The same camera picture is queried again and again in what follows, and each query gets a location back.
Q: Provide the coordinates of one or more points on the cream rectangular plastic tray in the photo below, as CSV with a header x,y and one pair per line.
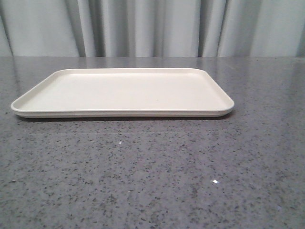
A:
x,y
125,92

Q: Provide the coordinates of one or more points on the grey pleated curtain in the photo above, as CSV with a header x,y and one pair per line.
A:
x,y
152,28

